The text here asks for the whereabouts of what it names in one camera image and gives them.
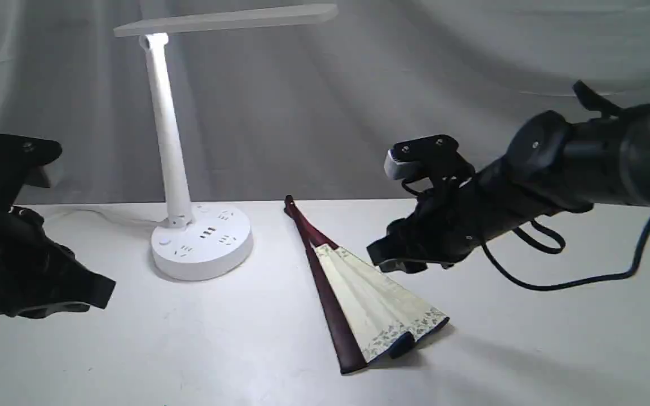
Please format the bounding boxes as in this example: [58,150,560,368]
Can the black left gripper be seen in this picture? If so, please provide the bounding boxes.
[0,206,116,320]

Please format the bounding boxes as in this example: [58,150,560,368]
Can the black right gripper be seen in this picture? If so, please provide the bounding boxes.
[367,160,551,275]

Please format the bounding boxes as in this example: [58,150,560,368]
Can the folding paper fan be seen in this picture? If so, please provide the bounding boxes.
[284,195,450,376]

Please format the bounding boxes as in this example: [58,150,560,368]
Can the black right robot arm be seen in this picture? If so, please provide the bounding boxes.
[368,81,650,274]

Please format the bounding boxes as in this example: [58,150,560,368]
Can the white desk lamp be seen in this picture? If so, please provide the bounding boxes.
[113,3,339,281]

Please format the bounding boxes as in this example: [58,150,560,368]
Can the grey backdrop curtain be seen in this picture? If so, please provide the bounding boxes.
[0,1,650,204]

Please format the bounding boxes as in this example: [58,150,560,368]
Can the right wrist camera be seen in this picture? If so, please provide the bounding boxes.
[384,134,475,187]

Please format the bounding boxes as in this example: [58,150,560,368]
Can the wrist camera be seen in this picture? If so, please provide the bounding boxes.
[384,134,475,187]
[0,133,63,205]

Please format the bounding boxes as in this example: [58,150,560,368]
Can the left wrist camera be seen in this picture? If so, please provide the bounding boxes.
[0,133,63,205]

